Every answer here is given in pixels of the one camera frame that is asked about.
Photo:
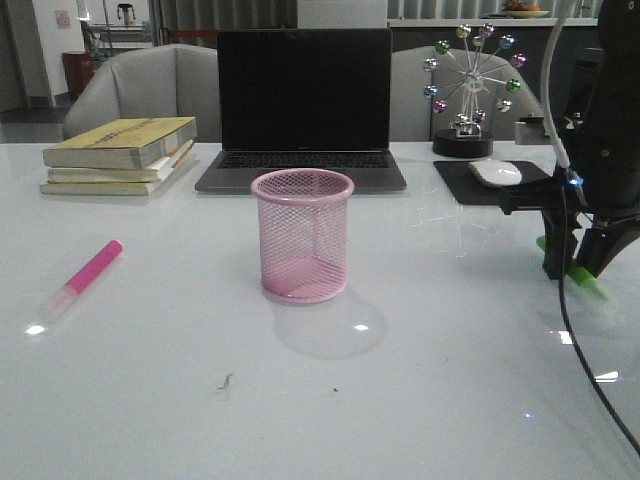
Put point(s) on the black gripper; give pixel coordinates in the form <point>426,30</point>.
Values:
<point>597,166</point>

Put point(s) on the cream book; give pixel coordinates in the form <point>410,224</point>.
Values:
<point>102,189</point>
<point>158,171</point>

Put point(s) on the white box behind laptop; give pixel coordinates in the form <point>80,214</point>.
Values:
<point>326,14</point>

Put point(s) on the bottom cream book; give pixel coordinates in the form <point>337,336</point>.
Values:
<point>102,189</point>

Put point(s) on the pink highlighter pen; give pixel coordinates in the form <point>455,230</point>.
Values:
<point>78,283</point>

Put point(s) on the right grey armchair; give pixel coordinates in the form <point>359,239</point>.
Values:
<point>411,116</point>

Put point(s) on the middle cream book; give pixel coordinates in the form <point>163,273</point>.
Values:
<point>158,171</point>

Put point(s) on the top yellow book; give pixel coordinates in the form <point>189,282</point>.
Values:
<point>123,143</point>

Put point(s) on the black laptop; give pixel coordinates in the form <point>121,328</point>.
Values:
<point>304,98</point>

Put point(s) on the ferris wheel desk ornament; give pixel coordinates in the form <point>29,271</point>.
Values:
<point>467,136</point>

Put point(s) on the pink mesh pen holder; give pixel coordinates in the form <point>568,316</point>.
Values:
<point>302,219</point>

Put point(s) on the red trash bin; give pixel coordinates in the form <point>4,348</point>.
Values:
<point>78,69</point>

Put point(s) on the fruit bowl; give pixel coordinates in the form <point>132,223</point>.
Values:
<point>523,10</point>

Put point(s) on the black mouse pad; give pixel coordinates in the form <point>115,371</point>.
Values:
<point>468,190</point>

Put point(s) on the white computer mouse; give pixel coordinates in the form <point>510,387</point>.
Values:
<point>495,173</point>

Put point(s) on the grey armchair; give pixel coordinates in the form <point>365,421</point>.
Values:
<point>163,81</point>
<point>411,116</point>

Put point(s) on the left grey armchair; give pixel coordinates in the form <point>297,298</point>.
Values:
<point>163,81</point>

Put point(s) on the green highlighter pen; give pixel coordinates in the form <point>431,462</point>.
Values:
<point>585,282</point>

